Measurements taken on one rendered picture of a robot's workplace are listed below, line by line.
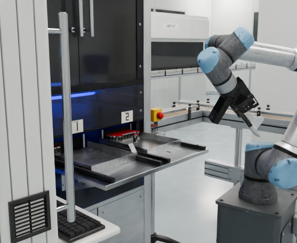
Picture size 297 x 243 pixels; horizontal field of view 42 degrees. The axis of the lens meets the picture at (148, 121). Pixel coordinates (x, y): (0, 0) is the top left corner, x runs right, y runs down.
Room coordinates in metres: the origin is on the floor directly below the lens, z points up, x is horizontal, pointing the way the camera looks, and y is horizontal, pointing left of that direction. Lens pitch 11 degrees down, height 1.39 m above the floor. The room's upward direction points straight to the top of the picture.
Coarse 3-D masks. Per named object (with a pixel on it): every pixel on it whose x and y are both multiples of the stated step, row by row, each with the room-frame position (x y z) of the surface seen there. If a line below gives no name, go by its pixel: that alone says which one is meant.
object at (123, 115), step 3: (126, 111) 2.01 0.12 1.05; (129, 111) 2.02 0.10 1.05; (132, 111) 2.04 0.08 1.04; (123, 114) 1.99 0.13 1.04; (126, 114) 2.01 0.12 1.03; (129, 114) 2.02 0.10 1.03; (132, 114) 2.04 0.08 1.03; (123, 117) 1.99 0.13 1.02; (129, 117) 2.02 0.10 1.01; (132, 117) 2.04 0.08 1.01; (123, 120) 1.99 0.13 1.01; (129, 120) 2.02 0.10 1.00; (132, 120) 2.04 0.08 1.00
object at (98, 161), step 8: (88, 144) 1.89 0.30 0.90; (96, 144) 1.85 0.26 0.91; (80, 152) 1.80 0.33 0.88; (88, 152) 1.80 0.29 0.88; (96, 152) 1.80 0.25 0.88; (104, 152) 1.80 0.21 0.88; (112, 152) 1.78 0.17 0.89; (120, 152) 1.74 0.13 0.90; (128, 152) 1.71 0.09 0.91; (64, 160) 1.61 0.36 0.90; (80, 160) 1.68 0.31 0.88; (88, 160) 1.68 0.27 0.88; (96, 160) 1.68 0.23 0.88; (104, 160) 1.68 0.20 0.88; (112, 160) 1.57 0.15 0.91; (120, 160) 1.61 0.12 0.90; (128, 160) 1.65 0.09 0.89; (88, 168) 1.50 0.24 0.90; (96, 168) 1.51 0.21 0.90; (104, 168) 1.54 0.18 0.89
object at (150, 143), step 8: (144, 136) 2.10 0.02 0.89; (152, 136) 2.06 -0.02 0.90; (160, 136) 2.02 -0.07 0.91; (104, 144) 1.94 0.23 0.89; (120, 144) 1.86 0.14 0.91; (136, 144) 1.96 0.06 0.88; (144, 144) 1.96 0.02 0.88; (152, 144) 1.96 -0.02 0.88; (160, 144) 1.96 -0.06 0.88; (168, 144) 1.86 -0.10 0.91; (176, 144) 1.91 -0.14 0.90; (152, 152) 1.77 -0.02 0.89
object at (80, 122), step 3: (78, 120) 1.77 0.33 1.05; (81, 120) 1.78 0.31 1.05; (72, 123) 1.74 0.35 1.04; (75, 123) 1.76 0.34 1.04; (78, 123) 1.77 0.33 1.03; (81, 123) 1.78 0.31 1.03; (72, 126) 1.74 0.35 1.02; (75, 126) 1.75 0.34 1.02; (78, 126) 1.77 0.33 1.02; (81, 126) 1.78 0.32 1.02; (72, 129) 1.74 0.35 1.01; (75, 129) 1.75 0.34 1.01; (78, 129) 1.77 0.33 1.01; (81, 129) 1.78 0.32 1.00; (72, 132) 1.74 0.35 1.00; (75, 132) 1.75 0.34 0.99; (78, 132) 1.77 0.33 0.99
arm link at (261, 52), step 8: (208, 40) 1.42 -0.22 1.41; (216, 40) 1.35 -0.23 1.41; (256, 48) 1.41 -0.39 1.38; (264, 48) 1.42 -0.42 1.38; (272, 48) 1.43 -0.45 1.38; (280, 48) 1.44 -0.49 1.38; (288, 48) 1.46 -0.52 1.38; (296, 48) 1.47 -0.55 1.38; (240, 56) 1.40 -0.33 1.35; (248, 56) 1.41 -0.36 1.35; (256, 56) 1.41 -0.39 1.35; (264, 56) 1.42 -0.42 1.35; (272, 56) 1.43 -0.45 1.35; (280, 56) 1.43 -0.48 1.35; (288, 56) 1.44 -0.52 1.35; (296, 56) 1.45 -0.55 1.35; (272, 64) 1.45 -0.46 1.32; (280, 64) 1.45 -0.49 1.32; (288, 64) 1.46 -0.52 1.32; (296, 64) 1.45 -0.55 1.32
